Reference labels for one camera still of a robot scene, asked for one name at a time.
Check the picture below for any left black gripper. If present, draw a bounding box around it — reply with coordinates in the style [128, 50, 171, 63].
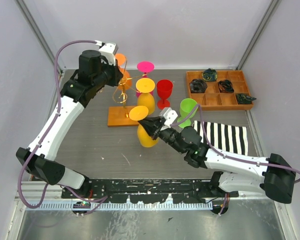
[93, 56, 123, 89]

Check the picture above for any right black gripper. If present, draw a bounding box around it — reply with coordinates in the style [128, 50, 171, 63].
[138, 115, 186, 155]

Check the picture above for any orange plastic wine glass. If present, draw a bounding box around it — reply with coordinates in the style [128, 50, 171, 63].
[115, 53, 132, 87]

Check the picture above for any yellow wine glass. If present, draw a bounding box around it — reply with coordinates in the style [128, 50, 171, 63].
[135, 77, 156, 115]
[128, 105, 159, 148]

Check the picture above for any magenta plastic wine glass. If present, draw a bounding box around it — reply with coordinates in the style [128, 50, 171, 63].
[135, 61, 155, 97]

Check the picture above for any gold wire wine glass rack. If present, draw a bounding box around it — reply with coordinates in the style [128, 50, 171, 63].
[107, 56, 153, 128]

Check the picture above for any green plastic wine glass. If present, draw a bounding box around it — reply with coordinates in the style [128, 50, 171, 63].
[177, 98, 198, 129]

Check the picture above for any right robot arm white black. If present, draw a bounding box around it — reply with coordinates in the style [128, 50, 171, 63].
[139, 117, 296, 204]

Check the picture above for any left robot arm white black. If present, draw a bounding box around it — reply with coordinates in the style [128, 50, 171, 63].
[16, 49, 123, 198]

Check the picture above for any red plastic wine glass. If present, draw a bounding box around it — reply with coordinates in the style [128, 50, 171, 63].
[156, 79, 173, 110]

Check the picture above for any dark rolled tie left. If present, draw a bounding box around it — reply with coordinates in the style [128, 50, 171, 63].
[189, 78, 208, 94]

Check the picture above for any dark rolled tie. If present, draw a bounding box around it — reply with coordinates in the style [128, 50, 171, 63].
[202, 68, 218, 82]
[218, 79, 234, 94]
[235, 93, 257, 105]
[189, 78, 208, 94]

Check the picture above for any dark rolled tie top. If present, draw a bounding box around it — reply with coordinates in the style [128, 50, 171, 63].
[202, 68, 218, 82]

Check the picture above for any black white striped cloth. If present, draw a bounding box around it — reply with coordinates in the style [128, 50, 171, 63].
[203, 122, 249, 156]

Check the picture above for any dark rolled tie middle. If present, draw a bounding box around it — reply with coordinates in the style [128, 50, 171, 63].
[218, 79, 234, 94]

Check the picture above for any wooden compartment tray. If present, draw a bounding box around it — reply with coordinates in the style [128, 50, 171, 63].
[185, 70, 254, 111]

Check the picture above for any dark rolled tie right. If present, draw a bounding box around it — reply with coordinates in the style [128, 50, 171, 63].
[235, 93, 257, 105]

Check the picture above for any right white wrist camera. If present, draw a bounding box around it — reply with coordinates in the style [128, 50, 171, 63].
[159, 107, 178, 128]

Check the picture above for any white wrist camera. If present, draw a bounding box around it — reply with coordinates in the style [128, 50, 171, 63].
[95, 40, 119, 66]
[159, 107, 178, 128]

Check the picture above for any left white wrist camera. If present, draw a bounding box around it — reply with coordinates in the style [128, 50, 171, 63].
[95, 40, 119, 66]

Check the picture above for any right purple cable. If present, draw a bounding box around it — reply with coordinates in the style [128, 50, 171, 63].
[169, 103, 300, 185]

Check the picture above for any purple cable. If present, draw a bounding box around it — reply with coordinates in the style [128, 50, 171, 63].
[16, 39, 108, 216]
[169, 103, 300, 185]

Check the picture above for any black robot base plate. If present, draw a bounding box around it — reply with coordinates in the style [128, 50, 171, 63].
[61, 178, 240, 205]

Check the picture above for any grey slotted cable duct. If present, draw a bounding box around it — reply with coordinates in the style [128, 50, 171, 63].
[27, 200, 213, 211]

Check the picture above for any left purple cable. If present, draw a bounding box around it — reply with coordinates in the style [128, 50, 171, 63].
[16, 39, 108, 216]

